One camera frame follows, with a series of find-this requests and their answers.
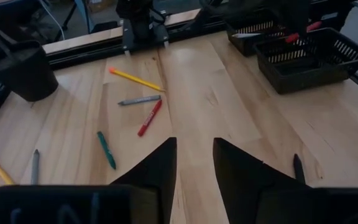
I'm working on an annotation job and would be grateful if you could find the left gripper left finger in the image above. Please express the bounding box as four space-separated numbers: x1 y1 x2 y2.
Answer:
109 136 178 224

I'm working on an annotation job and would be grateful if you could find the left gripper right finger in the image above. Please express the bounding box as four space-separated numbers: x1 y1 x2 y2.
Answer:
213 137 311 224

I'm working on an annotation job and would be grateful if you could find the red crayon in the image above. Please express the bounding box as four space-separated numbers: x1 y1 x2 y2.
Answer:
284 21 323 44
136 99 163 138

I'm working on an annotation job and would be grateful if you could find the white pencil yellow tip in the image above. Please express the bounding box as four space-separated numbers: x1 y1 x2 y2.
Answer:
231 32 263 39

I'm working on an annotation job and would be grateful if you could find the dark green crayon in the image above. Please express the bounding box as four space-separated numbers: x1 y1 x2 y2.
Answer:
96 131 117 170

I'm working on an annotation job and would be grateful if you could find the black pen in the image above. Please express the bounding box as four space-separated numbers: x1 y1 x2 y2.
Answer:
292 152 307 185

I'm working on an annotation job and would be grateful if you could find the grey crayon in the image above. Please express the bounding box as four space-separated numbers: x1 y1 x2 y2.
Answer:
30 149 41 186
117 94 162 107

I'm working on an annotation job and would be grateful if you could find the black slotted plastic bin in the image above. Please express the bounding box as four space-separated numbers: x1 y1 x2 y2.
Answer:
226 17 288 58
253 27 358 95

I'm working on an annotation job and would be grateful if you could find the green plant in black pot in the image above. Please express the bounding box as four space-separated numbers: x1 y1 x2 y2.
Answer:
0 39 59 103

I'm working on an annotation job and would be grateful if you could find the blue metal chair leg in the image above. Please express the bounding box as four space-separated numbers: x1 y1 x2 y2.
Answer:
73 0 96 34

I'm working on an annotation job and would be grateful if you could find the white floor cable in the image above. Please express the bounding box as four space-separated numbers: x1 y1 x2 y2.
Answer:
38 0 65 32

